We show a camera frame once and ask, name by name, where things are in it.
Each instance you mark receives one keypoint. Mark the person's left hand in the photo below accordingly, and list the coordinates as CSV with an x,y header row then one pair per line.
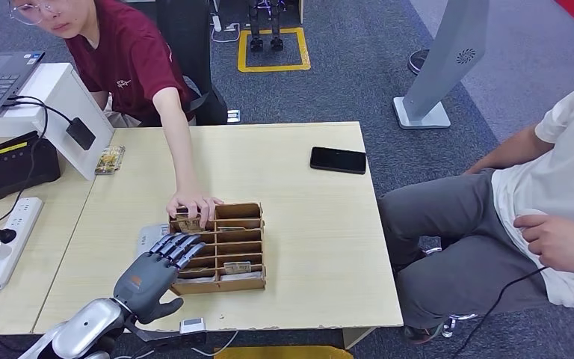
x,y
569,245
193,200

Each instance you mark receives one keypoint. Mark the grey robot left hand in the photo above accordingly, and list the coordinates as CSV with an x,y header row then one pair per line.
x,y
143,287

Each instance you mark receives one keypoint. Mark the brown patterned key card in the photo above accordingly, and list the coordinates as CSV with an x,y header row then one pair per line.
x,y
187,224

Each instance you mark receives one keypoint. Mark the wooden card organizer box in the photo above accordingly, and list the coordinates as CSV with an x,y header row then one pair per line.
x,y
217,287

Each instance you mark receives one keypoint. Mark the person's right forearm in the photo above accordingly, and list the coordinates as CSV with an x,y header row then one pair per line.
x,y
510,151

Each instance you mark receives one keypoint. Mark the person's left forearm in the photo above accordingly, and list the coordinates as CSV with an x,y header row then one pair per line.
x,y
180,148

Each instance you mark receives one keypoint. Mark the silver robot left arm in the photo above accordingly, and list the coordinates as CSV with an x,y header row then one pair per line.
x,y
86,327

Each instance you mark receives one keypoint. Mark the white card reader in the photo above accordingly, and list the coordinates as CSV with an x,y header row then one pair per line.
x,y
151,235

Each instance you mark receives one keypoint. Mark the white flat card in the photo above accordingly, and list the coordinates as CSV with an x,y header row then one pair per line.
x,y
198,280
241,277

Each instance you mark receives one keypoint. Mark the upright patterned card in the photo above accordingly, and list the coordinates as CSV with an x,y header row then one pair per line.
x,y
237,268

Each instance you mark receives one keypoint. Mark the person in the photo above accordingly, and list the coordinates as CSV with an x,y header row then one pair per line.
x,y
465,223
128,64

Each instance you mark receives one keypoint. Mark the stack of hotel cards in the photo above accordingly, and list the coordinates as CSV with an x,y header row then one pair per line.
x,y
110,159

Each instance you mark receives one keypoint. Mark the black power adapter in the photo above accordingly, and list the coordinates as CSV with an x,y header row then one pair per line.
x,y
80,134

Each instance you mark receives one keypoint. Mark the chrome chair base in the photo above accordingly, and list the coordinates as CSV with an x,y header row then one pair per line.
x,y
458,324

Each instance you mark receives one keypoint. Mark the black power plug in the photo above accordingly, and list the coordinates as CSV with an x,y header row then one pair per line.
x,y
6,235

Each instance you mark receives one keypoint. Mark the black smartphone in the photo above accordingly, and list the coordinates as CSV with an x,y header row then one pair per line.
x,y
338,160

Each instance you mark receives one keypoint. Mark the yellow floor tape square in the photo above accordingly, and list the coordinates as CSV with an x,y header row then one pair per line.
x,y
274,68

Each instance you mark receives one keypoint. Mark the yellow object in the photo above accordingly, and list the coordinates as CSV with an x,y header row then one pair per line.
x,y
287,354

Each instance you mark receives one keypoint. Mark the black office chair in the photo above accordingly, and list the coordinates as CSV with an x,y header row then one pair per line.
x,y
188,39

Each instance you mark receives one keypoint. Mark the black robot legs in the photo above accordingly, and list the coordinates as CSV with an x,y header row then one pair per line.
x,y
256,44

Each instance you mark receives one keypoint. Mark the black terminal yellow label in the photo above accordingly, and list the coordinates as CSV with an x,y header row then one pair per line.
x,y
19,171

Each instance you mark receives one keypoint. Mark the white laptop riser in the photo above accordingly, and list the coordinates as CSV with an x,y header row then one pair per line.
x,y
59,94

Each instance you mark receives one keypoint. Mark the dark sports shoe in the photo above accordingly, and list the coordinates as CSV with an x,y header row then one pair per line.
x,y
423,335

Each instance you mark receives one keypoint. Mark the small white power strip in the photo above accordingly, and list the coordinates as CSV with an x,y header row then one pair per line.
x,y
217,24

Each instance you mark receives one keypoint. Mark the grey kiosk stand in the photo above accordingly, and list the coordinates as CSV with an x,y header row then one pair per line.
x,y
445,59

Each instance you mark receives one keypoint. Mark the black shoe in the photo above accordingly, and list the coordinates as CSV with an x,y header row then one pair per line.
x,y
417,62

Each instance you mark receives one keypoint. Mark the clear eyeglasses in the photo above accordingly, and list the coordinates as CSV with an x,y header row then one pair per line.
x,y
27,12

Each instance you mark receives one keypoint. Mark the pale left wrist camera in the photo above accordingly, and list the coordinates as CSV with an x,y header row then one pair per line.
x,y
192,325

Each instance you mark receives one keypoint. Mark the silver metal floor bracket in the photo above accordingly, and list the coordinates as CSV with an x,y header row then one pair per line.
x,y
234,117

